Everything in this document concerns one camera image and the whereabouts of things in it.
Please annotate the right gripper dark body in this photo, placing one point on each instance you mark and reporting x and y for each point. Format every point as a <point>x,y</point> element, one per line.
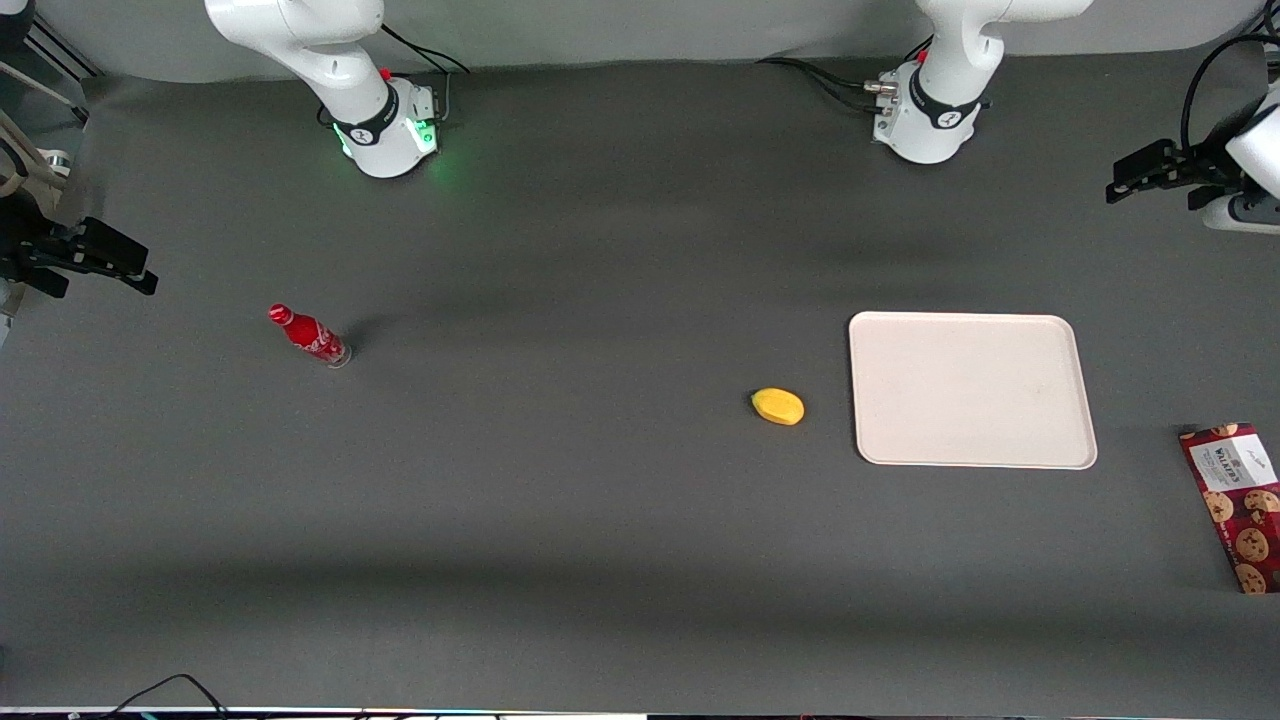
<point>28,246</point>

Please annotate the red cookie box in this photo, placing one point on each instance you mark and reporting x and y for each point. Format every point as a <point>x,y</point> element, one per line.
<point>1240,500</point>

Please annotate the beige rectangular tray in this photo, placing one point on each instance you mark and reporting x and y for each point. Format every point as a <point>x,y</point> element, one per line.
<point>968,390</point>

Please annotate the red cola bottle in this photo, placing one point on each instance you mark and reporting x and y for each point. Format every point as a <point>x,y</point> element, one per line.
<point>308,334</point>

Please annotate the yellow mango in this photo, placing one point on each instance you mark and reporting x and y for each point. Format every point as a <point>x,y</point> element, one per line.
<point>778,406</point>

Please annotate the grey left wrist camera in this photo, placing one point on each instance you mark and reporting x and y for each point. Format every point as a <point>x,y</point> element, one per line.
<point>1245,213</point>

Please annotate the black metal frame bar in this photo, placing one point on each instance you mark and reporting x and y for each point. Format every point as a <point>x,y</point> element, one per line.
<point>60,50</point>

